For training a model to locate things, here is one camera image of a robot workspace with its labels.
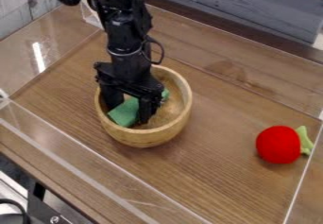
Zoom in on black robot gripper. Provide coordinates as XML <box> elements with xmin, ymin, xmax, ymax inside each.
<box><xmin>93</xmin><ymin>46</ymin><xmax>164</xmax><ymax>124</ymax></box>

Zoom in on green rectangular block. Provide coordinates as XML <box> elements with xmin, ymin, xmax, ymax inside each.
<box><xmin>105</xmin><ymin>87</ymin><xmax>172</xmax><ymax>129</ymax></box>

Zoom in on light wooden bowl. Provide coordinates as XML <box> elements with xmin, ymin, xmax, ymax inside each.
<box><xmin>93</xmin><ymin>64</ymin><xmax>195</xmax><ymax>149</ymax></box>

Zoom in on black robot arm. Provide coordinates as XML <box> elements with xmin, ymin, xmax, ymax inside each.
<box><xmin>59</xmin><ymin>0</ymin><xmax>164</xmax><ymax>124</ymax></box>

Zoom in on red plush tomato toy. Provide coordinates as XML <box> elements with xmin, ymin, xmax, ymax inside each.
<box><xmin>255</xmin><ymin>126</ymin><xmax>313</xmax><ymax>164</ymax></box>

